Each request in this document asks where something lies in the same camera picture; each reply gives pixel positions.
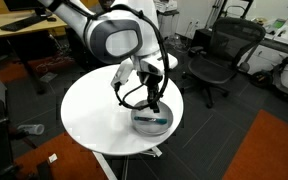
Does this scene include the black mesh office chair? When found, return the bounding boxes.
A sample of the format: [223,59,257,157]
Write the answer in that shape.
[182,17,267,109]

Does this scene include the metal tripod stand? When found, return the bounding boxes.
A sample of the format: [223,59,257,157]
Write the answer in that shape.
[205,0,230,29]

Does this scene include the grey bowl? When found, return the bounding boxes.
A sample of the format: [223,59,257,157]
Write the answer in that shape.
[130,98,175,137]

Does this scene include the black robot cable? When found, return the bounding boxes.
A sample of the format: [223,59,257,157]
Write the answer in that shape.
[112,8,171,111]

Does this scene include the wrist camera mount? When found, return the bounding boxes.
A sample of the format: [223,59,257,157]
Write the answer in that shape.
[110,59,134,90]

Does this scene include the green marker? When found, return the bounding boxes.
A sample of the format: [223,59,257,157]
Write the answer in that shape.
[133,115,168,125]

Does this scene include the green desk item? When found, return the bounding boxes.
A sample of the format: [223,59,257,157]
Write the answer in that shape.
[272,18,287,29]

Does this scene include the clear plastic cup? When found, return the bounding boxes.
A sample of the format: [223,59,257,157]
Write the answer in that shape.
[16,123,46,136]

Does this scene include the small white floor tag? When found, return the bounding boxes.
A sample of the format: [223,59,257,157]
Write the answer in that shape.
[47,153,59,164]

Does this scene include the white printer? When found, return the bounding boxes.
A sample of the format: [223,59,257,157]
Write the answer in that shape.
[154,0,179,14]

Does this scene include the black stand leg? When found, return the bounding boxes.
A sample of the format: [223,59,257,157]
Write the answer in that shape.
[33,159,56,180]

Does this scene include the white floor cables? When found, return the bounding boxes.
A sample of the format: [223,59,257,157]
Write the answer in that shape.
[172,31,193,54]

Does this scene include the black box case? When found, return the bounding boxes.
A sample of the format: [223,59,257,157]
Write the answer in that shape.
[193,28,216,51]

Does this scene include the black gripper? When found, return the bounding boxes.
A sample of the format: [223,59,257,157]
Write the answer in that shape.
[136,68,164,114]

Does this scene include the black keyboard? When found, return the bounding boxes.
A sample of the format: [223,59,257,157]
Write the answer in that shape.
[0,14,48,33]

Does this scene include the grey floor plate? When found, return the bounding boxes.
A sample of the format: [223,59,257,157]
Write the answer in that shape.
[38,71,59,84]

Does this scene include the black computer monitor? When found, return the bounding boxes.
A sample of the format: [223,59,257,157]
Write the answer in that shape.
[3,0,48,18]

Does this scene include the white table base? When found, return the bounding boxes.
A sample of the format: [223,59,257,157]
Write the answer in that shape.
[92,146,164,180]

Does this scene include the white drawer cabinet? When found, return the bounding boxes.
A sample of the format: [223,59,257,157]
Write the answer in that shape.
[157,11,181,40]

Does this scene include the black electric scooter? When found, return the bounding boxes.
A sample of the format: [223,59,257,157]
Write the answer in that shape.
[248,49,288,103]

